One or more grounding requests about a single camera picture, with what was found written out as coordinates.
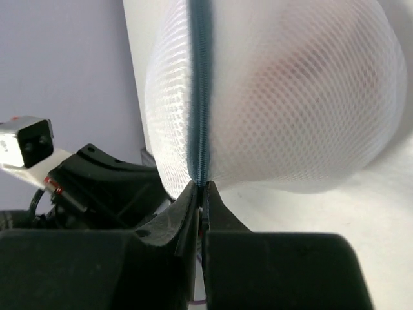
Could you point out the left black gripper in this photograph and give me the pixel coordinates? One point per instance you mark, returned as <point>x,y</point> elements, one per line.
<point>85,190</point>

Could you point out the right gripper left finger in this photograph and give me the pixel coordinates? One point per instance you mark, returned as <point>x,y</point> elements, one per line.
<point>152,267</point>

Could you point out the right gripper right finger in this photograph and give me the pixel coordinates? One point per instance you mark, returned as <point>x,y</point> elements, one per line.
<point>256,270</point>

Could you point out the mesh laundry bag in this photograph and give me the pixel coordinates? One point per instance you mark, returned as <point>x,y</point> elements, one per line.
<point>204,54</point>

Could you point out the pink bra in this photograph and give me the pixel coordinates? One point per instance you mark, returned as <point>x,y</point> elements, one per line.
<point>328,96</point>

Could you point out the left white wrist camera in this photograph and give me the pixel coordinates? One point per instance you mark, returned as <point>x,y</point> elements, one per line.
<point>27,149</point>

